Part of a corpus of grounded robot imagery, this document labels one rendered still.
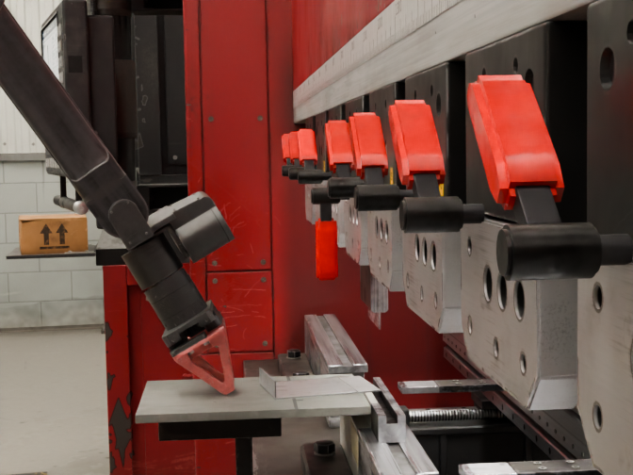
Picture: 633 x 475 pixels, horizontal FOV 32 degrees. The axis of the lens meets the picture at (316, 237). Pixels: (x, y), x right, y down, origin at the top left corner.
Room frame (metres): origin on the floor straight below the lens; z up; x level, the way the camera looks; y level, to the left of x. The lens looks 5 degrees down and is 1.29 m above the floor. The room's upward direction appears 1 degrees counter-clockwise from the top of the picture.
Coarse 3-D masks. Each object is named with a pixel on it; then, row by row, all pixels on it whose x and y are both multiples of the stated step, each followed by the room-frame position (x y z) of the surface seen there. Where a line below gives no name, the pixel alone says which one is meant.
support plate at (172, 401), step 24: (168, 384) 1.34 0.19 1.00; (192, 384) 1.34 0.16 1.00; (240, 384) 1.33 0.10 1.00; (144, 408) 1.21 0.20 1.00; (168, 408) 1.21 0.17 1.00; (192, 408) 1.21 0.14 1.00; (216, 408) 1.21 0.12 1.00; (240, 408) 1.20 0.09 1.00; (264, 408) 1.20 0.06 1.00; (288, 408) 1.20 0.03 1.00; (312, 408) 1.20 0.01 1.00; (336, 408) 1.20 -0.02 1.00; (360, 408) 1.20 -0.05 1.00
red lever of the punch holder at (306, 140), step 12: (300, 132) 1.39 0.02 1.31; (312, 132) 1.40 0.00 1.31; (300, 144) 1.38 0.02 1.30; (312, 144) 1.38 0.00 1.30; (300, 156) 1.36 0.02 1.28; (312, 156) 1.36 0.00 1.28; (312, 168) 1.35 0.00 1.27; (300, 180) 1.33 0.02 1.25; (312, 180) 1.33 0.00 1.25; (324, 180) 1.34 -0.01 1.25
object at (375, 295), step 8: (360, 272) 1.34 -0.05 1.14; (368, 272) 1.26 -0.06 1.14; (360, 280) 1.34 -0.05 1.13; (368, 280) 1.26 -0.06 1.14; (376, 280) 1.25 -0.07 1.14; (368, 288) 1.26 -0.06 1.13; (376, 288) 1.25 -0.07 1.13; (384, 288) 1.25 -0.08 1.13; (368, 296) 1.26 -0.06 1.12; (376, 296) 1.25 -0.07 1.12; (384, 296) 1.25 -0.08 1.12; (368, 304) 1.27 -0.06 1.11; (376, 304) 1.25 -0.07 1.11; (384, 304) 1.25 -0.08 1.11; (368, 312) 1.34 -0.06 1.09; (376, 312) 1.25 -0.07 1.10; (384, 312) 1.25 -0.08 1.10; (376, 320) 1.27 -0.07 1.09
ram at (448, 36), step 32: (320, 0) 1.49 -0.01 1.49; (352, 0) 1.12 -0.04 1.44; (384, 0) 0.90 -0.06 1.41; (480, 0) 0.56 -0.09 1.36; (512, 0) 0.50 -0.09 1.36; (544, 0) 0.45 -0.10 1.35; (576, 0) 0.41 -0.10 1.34; (320, 32) 1.50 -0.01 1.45; (352, 32) 1.13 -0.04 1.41; (416, 32) 0.75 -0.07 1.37; (448, 32) 0.65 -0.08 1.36; (480, 32) 0.56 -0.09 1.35; (512, 32) 0.50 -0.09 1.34; (320, 64) 1.51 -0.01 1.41; (384, 64) 0.90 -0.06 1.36; (416, 64) 0.75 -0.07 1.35; (320, 96) 1.52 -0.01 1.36; (352, 96) 1.14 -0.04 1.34
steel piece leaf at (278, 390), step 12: (264, 372) 1.30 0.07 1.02; (264, 384) 1.30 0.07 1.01; (276, 384) 1.32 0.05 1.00; (288, 384) 1.32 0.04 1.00; (300, 384) 1.32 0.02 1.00; (312, 384) 1.32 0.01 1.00; (324, 384) 1.32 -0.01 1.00; (336, 384) 1.31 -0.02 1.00; (276, 396) 1.25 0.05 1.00; (288, 396) 1.25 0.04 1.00; (300, 396) 1.25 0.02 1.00; (312, 396) 1.26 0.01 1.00
